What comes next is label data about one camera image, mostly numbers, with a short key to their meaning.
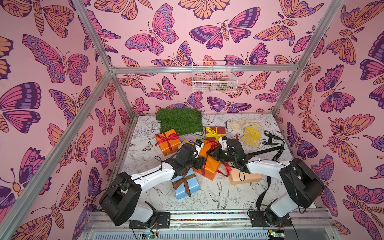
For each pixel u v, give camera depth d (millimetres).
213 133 983
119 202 422
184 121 1130
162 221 732
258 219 732
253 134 1068
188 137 990
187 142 751
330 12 706
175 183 789
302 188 448
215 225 730
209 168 813
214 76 947
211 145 890
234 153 687
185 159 652
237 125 1128
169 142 953
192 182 789
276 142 1030
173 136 973
